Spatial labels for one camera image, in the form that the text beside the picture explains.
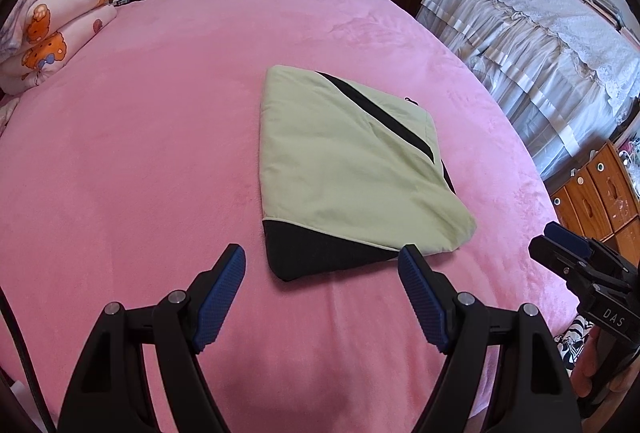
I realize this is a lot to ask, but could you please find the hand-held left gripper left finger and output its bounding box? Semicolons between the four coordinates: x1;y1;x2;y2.
57;243;247;433

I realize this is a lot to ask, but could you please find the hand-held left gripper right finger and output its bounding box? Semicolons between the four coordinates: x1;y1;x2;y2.
397;243;583;433

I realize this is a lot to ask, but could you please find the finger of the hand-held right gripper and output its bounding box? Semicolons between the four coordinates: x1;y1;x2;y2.
545;222;593;259
528;235;593;296

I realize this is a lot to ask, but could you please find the green and black hooded jacket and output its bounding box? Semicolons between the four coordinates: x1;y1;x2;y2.
259;64;477;283

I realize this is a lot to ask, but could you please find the person's right hand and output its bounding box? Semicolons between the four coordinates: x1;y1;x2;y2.
572;328;604;399

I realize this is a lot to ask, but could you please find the wooden drawer chest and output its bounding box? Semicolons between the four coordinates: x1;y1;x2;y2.
550;140;640;254

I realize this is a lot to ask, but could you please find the black white patterned cloth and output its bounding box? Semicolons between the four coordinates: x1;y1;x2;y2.
555;315;593;374

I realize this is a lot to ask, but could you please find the pink bed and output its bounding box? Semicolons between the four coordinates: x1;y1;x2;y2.
0;0;576;433

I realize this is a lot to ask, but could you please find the stack of books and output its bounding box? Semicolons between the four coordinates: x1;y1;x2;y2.
572;0;626;31

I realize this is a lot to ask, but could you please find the pink bear print quilt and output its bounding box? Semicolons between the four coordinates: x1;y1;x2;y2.
0;0;118;96

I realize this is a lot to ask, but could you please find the black cable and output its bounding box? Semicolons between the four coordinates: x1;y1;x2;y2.
0;285;56;433

